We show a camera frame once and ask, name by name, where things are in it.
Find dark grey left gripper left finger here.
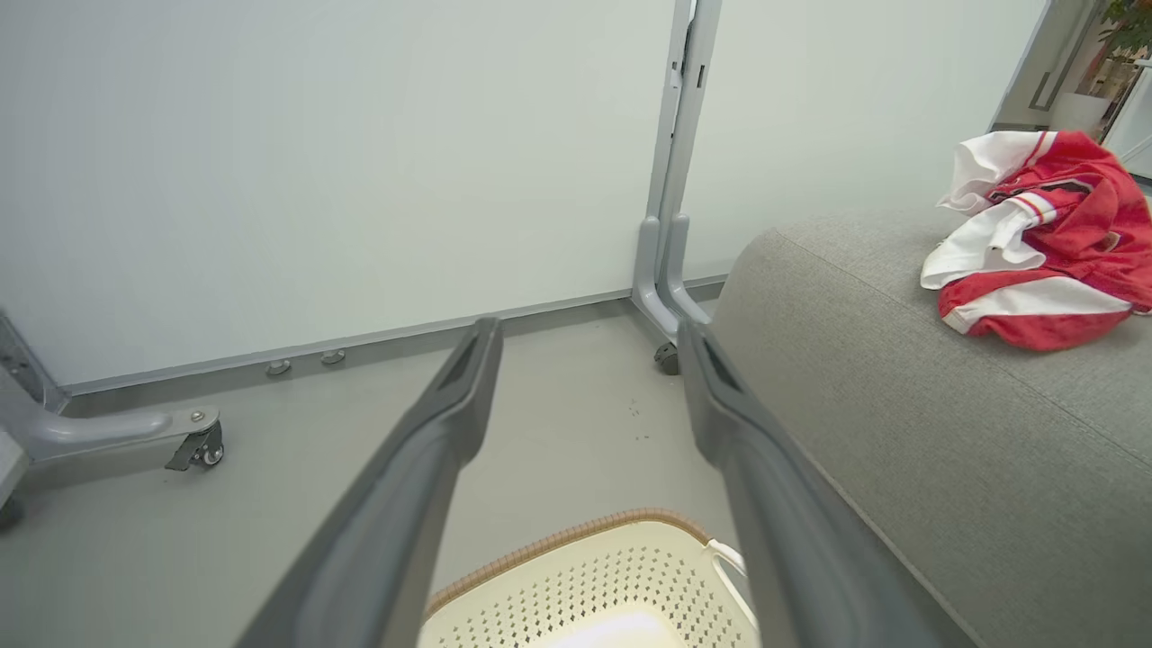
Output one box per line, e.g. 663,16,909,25
236,317,505,648

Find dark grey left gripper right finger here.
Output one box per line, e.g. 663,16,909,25
676,319,977,648

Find red shorts with white stripe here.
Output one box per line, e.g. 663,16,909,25
938,268,1152,352

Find red and white jersey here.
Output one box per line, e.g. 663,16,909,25
920,130,1152,311

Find cream perforated laundry basket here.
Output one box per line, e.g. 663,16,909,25
418,508,761,648

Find grey fabric sofa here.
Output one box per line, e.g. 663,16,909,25
711,209,1152,648

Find grey partition stand with caster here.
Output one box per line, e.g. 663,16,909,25
0,310,224,532

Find white plant pot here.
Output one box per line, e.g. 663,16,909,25
1048,90,1113,138

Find white cabinet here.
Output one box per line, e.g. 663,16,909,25
1102,61,1152,179

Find green potted plant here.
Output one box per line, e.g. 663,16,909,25
1100,0,1152,57

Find grey partition post with foot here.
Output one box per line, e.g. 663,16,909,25
630,0,724,375

